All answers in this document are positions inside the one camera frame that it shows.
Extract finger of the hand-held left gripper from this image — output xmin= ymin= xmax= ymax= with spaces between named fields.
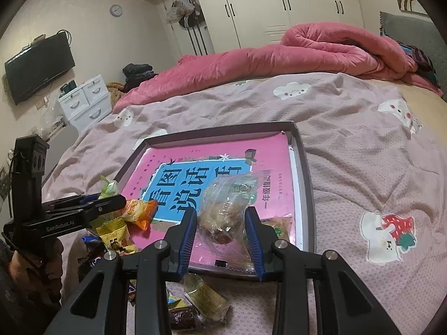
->
xmin=52 ymin=195 xmax=127 ymax=227
xmin=42 ymin=193 xmax=102 ymax=210

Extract hanging bags on door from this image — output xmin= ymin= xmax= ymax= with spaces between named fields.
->
xmin=167 ymin=0 xmax=202 ymax=28

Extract person's left hand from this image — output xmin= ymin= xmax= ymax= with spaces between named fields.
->
xmin=8 ymin=239 xmax=65 ymax=302

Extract grey padded headboard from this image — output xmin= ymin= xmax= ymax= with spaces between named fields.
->
xmin=379 ymin=11 xmax=447 ymax=88

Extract striped dark cloth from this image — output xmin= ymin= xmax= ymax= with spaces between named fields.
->
xmin=398 ymin=42 xmax=439 ymax=84

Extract white drawer cabinet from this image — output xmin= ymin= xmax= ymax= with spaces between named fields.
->
xmin=58 ymin=74 xmax=112 ymax=131

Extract pink book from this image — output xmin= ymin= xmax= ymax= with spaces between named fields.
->
xmin=131 ymin=134 xmax=297 ymax=269

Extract yellow pastry packet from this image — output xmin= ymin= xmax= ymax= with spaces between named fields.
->
xmin=260 ymin=216 xmax=293 ymax=248

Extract green snack packet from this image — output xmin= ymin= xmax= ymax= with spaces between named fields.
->
xmin=99 ymin=175 xmax=120 ymax=199

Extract dark shallow box tray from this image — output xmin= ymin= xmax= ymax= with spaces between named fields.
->
xmin=113 ymin=121 xmax=317 ymax=281

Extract orange snack packet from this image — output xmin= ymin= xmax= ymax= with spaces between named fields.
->
xmin=122 ymin=198 xmax=158 ymax=231

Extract gold snack packet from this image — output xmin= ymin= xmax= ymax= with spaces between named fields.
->
xmin=95 ymin=216 xmax=139 ymax=256

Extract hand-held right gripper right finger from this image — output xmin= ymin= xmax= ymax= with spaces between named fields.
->
xmin=244 ymin=207 xmax=402 ymax=335

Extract blue snack packet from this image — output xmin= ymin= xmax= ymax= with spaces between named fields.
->
xmin=79 ymin=234 xmax=109 ymax=280

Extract yellow knit cloth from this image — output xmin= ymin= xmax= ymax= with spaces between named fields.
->
xmin=106 ymin=82 xmax=128 ymax=105

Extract small blue white packet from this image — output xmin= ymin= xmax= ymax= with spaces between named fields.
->
xmin=126 ymin=280 xmax=139 ymax=306

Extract dark brown snack packet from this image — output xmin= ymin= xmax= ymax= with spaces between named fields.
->
xmin=168 ymin=305 xmax=205 ymax=331

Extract clear round pastry packet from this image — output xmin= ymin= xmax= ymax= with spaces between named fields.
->
xmin=197 ymin=172 xmax=268 ymax=255

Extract white wardrobe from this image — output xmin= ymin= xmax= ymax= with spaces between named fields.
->
xmin=189 ymin=0 xmax=365 ymax=54

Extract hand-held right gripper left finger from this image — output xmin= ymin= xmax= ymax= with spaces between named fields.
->
xmin=44 ymin=209 xmax=198 ymax=335

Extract black wall television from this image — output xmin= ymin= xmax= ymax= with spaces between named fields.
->
xmin=4 ymin=34 xmax=76 ymax=105

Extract clear green-label pastry packet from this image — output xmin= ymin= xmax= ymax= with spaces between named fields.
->
xmin=182 ymin=273 xmax=232 ymax=323

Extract dark clothes pile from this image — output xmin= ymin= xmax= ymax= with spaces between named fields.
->
xmin=122 ymin=63 xmax=158 ymax=91

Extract beige bed sheet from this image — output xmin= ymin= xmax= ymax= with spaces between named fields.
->
xmin=394 ymin=80 xmax=447 ymax=140

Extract pink quilt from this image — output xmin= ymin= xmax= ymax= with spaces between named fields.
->
xmin=112 ymin=23 xmax=444 ymax=114

